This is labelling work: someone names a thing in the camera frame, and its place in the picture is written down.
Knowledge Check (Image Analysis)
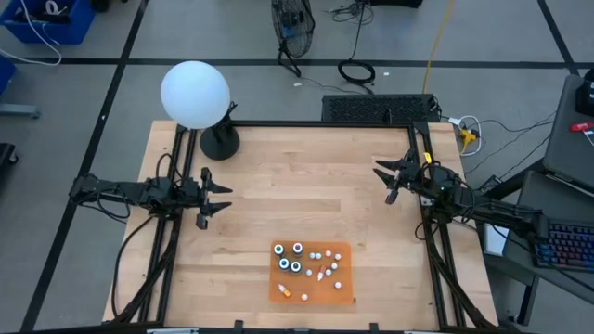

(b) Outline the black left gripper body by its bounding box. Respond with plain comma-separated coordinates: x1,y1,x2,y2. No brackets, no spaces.
178,166,210,231

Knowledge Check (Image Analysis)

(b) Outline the backlit black keyboard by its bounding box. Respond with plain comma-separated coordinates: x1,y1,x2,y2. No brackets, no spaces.
533,221,594,274

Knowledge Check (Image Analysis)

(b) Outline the grey keyboard desk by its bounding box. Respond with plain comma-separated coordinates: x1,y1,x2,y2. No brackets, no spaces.
503,170,594,305

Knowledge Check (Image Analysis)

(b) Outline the white cable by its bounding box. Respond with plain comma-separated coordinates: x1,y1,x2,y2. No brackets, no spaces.
0,0,64,67

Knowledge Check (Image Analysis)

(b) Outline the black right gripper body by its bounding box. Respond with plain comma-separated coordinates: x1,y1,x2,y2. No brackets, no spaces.
385,148,426,205

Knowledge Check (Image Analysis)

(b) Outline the black device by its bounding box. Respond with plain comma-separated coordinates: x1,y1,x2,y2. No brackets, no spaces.
575,67,594,117

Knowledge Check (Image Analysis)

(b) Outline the white globe table lamp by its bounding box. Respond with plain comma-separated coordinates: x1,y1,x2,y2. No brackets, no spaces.
160,59,241,161

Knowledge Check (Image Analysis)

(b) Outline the black floor fan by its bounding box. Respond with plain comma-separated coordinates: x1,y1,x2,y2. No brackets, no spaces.
271,0,316,79

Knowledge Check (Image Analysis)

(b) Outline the black aluminium table frame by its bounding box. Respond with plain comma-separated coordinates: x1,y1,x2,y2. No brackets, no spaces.
102,119,500,334

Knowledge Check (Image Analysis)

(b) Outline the coiled black cable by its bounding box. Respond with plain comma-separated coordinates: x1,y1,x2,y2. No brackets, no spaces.
337,0,377,87

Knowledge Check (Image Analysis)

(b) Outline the white paper sheet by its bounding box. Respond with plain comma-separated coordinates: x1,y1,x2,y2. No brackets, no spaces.
482,222,510,257

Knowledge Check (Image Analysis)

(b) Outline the long black arm cable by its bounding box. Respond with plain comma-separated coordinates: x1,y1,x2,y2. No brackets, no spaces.
110,215,157,321

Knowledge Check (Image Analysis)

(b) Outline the orange translucent plastic tray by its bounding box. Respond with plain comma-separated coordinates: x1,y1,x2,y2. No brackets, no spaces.
267,239,355,306

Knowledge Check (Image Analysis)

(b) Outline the yellow extension cable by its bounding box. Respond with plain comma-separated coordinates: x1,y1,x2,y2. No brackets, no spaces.
420,0,456,94

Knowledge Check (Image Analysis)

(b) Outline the black perforated computer case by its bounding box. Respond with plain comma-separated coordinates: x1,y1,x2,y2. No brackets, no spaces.
321,94,440,124

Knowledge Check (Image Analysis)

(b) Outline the blue plastic bin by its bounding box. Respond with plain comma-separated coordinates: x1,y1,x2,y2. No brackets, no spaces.
0,0,97,46
0,55,18,96

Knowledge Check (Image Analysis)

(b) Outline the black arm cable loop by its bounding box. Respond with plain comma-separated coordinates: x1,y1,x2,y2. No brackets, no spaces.
154,151,180,186

